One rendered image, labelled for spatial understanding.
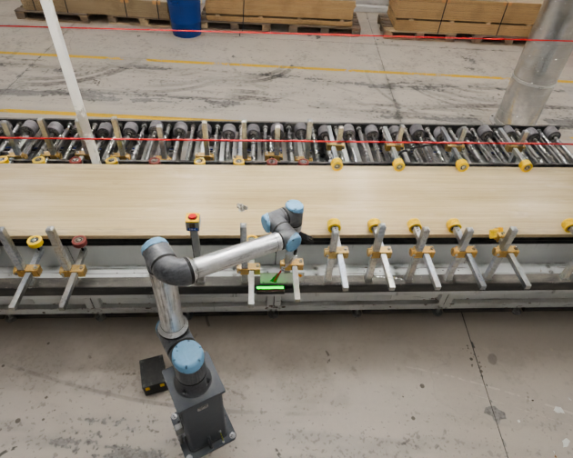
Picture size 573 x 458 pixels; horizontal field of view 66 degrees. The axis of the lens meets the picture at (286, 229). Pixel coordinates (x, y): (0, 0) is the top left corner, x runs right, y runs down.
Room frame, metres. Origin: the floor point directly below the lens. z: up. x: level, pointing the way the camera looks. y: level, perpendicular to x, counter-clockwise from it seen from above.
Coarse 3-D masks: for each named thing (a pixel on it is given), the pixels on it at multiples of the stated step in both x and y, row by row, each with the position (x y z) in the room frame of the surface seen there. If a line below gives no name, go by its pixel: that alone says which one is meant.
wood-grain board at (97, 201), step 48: (0, 192) 2.13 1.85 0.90; (48, 192) 2.16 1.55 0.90; (96, 192) 2.19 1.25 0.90; (144, 192) 2.21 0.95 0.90; (192, 192) 2.24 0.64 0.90; (240, 192) 2.27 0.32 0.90; (288, 192) 2.31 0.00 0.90; (336, 192) 2.34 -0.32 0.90; (384, 192) 2.37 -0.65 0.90; (432, 192) 2.40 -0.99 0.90; (480, 192) 2.43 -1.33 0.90; (528, 192) 2.46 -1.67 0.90
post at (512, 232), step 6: (510, 228) 1.82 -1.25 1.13; (516, 228) 1.81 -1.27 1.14; (510, 234) 1.80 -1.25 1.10; (516, 234) 1.80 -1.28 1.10; (504, 240) 1.82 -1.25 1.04; (510, 240) 1.80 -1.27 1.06; (504, 246) 1.80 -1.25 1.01; (498, 258) 1.80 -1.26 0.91; (492, 264) 1.81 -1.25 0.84; (498, 264) 1.80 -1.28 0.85; (486, 270) 1.83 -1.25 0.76; (492, 270) 1.80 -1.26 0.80; (486, 276) 1.81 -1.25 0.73
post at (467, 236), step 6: (468, 228) 1.80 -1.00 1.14; (468, 234) 1.78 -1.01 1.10; (462, 240) 1.79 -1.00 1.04; (468, 240) 1.78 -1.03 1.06; (462, 246) 1.78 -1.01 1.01; (456, 258) 1.78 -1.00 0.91; (450, 264) 1.80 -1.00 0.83; (456, 264) 1.78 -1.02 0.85; (450, 270) 1.78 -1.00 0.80; (450, 276) 1.78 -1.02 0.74
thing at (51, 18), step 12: (48, 0) 2.54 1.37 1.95; (48, 12) 2.53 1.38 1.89; (48, 24) 2.53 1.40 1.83; (60, 36) 2.54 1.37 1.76; (60, 48) 2.53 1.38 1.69; (60, 60) 2.53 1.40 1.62; (72, 72) 2.55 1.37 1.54; (72, 84) 2.53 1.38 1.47; (72, 96) 2.53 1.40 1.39; (84, 108) 2.57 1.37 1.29; (84, 120) 2.53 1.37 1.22; (84, 132) 2.53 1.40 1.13; (96, 156) 2.54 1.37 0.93
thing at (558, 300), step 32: (0, 256) 1.75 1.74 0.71; (32, 256) 1.77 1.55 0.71; (96, 256) 1.80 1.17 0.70; (128, 256) 1.82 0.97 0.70; (192, 256) 1.86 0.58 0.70; (320, 256) 1.93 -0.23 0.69; (352, 256) 1.95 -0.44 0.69; (448, 256) 2.00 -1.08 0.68; (480, 256) 2.02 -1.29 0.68; (544, 256) 2.06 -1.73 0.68
